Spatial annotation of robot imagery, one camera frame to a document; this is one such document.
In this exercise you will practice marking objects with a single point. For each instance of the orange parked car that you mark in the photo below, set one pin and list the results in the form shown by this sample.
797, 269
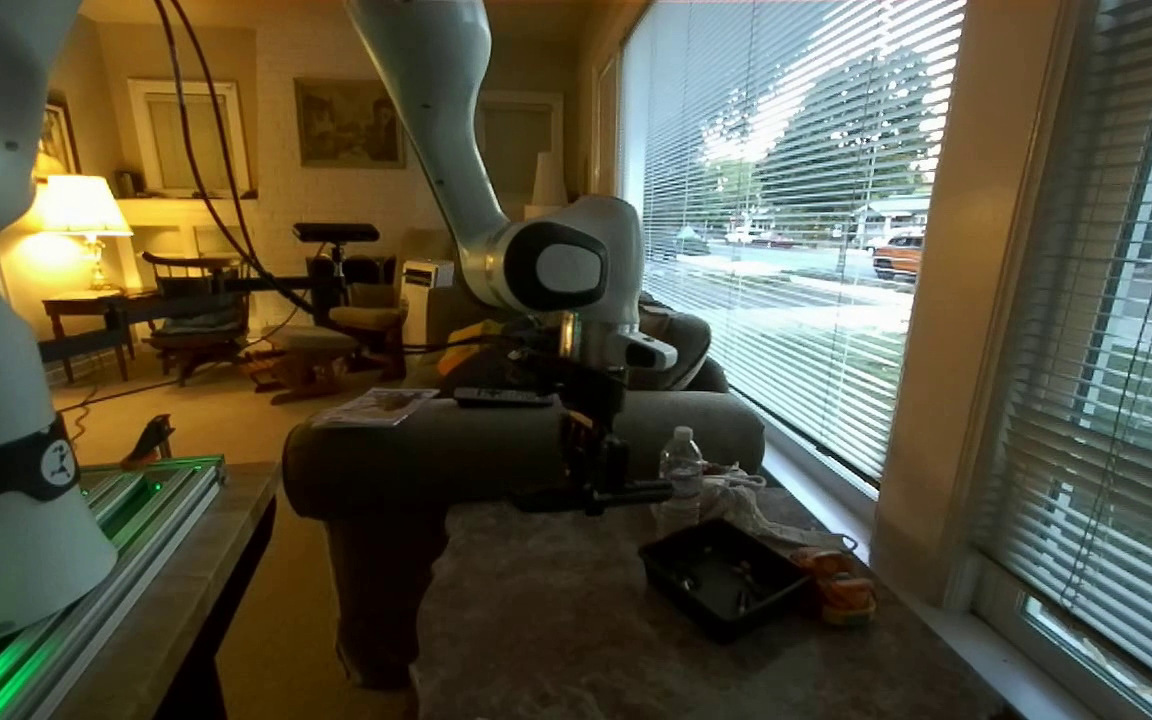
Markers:
897, 256

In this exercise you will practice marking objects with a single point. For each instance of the small white lamp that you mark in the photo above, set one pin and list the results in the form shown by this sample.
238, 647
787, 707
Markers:
546, 175

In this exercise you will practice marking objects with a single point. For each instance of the white framed wall panel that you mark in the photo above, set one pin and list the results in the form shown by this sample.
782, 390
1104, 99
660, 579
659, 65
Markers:
168, 141
531, 135

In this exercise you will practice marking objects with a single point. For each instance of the silver remote control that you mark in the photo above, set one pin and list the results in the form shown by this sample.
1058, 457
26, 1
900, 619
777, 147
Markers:
502, 398

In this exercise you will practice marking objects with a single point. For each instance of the lit table lamp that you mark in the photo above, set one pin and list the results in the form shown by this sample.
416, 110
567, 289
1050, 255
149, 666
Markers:
83, 211

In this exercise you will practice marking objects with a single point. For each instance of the wide white window blinds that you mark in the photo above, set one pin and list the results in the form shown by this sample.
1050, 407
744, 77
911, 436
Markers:
802, 283

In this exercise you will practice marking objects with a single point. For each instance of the yellow throw pillow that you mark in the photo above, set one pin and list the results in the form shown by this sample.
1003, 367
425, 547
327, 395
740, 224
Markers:
457, 363

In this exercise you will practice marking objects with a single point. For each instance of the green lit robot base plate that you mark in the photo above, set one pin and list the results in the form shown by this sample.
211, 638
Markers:
143, 504

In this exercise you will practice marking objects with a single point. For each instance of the dark wooden chair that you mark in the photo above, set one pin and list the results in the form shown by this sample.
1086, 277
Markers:
201, 325

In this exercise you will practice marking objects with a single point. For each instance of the dinosaur magazine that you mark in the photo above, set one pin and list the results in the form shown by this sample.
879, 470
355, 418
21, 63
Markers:
377, 407

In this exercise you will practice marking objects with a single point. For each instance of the olive sofa cushion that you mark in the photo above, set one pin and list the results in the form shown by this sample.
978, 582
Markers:
687, 347

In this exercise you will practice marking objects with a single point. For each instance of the orange snack packet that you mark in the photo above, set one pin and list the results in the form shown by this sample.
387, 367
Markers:
841, 595

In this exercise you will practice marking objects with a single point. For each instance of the grey fabric sofa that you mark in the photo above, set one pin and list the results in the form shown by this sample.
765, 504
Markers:
457, 454

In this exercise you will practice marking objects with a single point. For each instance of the small dark framed picture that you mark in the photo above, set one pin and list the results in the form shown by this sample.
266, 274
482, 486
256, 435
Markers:
60, 135

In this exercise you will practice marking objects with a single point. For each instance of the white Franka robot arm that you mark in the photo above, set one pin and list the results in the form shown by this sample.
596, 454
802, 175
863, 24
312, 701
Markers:
449, 123

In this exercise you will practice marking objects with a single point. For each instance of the narrow white window blinds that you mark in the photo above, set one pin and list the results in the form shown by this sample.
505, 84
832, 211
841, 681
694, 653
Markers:
1118, 400

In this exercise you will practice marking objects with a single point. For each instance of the cushioned wooden armchair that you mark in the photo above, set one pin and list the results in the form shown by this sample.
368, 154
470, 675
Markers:
361, 325

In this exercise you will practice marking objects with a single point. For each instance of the white crumpled plastic bag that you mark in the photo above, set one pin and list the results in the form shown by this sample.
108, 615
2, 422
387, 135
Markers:
738, 498

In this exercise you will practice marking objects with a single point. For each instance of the clear plastic water bottle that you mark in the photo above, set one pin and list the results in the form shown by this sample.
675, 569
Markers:
682, 470

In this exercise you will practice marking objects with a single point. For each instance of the dark throw pillow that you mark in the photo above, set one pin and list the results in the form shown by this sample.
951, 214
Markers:
502, 367

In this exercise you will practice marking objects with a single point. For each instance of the dark wooden side table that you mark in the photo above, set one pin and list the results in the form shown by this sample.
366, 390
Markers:
85, 317

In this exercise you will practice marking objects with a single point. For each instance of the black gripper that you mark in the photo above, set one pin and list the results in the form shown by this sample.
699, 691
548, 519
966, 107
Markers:
589, 413

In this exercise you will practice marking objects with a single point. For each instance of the black stereo camera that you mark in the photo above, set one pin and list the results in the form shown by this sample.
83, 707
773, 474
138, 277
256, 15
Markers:
337, 235

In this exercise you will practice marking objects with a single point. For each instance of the Husky work table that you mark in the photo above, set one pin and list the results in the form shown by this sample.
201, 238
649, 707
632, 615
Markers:
199, 602

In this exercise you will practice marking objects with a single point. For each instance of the black plastic tray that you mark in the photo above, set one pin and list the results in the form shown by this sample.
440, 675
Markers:
720, 579

